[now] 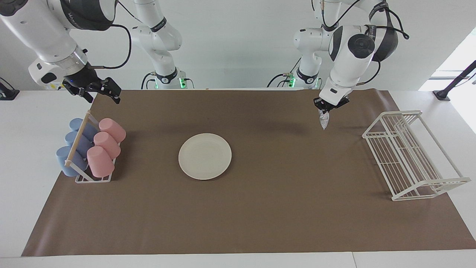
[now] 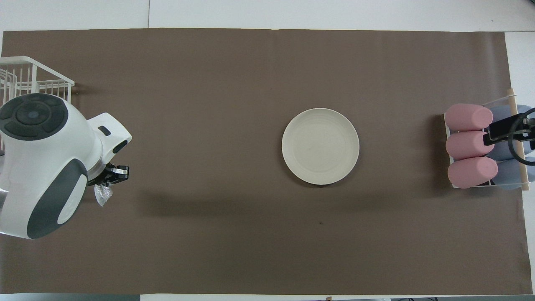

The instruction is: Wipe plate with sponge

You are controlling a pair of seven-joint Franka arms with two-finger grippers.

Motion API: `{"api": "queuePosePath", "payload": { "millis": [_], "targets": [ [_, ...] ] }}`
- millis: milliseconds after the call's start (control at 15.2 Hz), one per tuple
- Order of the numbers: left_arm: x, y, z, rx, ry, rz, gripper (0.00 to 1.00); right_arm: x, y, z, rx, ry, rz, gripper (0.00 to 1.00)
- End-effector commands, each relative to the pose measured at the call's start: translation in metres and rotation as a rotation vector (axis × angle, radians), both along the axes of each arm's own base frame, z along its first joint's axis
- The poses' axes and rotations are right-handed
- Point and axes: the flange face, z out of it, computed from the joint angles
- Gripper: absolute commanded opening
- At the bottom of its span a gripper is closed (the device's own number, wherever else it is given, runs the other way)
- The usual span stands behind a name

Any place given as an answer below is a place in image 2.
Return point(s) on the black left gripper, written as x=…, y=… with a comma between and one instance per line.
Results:
x=110, y=173

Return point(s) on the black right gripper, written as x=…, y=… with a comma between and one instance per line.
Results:
x=516, y=127

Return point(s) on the clear plastic wrapper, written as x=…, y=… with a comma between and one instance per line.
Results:
x=103, y=195

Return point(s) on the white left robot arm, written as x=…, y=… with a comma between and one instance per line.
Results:
x=54, y=167

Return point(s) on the cream round plate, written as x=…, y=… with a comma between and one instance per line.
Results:
x=320, y=146

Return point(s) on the blue plastic cup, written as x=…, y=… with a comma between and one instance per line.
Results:
x=501, y=113
x=499, y=151
x=508, y=173

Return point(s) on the pink plastic cup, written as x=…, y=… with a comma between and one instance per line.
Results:
x=468, y=146
x=471, y=172
x=468, y=117

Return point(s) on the brown table mat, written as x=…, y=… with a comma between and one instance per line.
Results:
x=209, y=125

